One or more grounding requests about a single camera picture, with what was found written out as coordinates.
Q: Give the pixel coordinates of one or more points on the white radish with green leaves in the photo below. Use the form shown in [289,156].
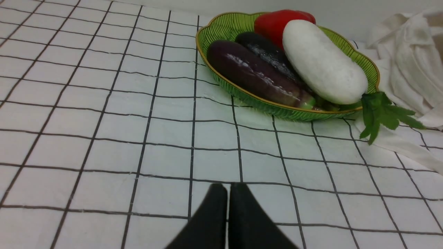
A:
[342,80]

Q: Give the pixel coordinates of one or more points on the white black-grid tablecloth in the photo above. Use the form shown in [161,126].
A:
[112,130]

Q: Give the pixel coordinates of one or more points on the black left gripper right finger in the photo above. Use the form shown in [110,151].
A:
[249,227]

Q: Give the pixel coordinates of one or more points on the green glass leaf-shaped plate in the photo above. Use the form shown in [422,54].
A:
[227,26]

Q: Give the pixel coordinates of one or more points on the white cloth tote bag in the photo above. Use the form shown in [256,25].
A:
[409,47]

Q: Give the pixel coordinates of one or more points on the purple eggplant front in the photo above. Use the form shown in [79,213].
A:
[246,70]

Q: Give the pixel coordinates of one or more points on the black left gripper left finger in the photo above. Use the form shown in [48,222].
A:
[207,227]

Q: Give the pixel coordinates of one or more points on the dark purple eggplant rear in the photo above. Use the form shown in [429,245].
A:
[271,54]

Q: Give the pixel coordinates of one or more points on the red bell pepper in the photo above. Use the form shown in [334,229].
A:
[271,24]

